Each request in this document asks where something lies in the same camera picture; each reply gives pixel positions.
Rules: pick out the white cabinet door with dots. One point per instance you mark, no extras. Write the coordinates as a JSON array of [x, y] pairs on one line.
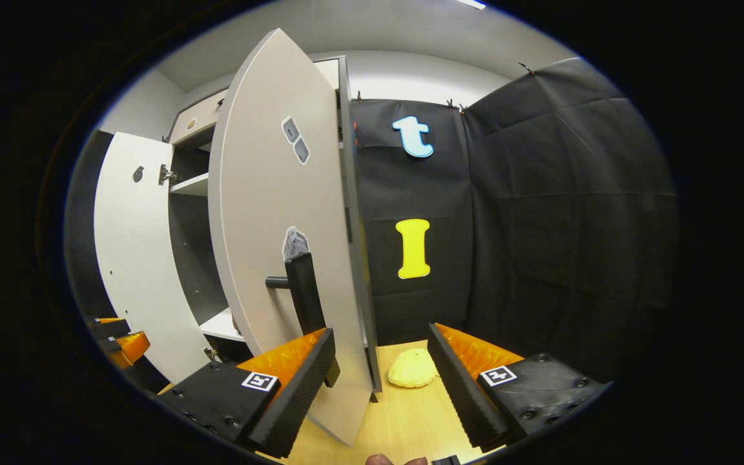
[[139, 258], [262, 194]]

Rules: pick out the white cabinet shelf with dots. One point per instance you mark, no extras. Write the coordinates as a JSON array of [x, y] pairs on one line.
[[220, 326], [191, 185]]

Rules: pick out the black clip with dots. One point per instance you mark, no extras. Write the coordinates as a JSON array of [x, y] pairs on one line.
[[456, 106], [526, 68]]

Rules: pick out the white cabinet drawer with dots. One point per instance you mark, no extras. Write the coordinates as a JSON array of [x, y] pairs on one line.
[[197, 119]]

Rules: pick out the yellow lumpy object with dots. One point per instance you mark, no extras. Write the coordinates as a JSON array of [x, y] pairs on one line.
[[412, 369]]

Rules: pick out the white shoe cabinet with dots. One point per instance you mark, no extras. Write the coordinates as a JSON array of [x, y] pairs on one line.
[[268, 194]]

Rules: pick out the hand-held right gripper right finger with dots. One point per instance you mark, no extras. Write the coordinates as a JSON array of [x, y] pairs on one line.
[[469, 400]]

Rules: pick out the black backdrop cloth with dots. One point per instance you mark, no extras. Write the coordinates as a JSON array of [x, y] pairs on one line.
[[540, 226]]

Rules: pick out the metal door hinge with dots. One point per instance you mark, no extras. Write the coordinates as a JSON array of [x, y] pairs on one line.
[[211, 354], [166, 174]]

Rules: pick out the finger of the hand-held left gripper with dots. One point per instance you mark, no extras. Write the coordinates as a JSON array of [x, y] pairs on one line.
[[110, 328], [128, 349]]

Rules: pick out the long ceiling light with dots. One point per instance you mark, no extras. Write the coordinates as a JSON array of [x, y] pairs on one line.
[[471, 4]]

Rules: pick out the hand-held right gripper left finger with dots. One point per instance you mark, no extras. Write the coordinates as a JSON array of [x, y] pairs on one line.
[[291, 400]]

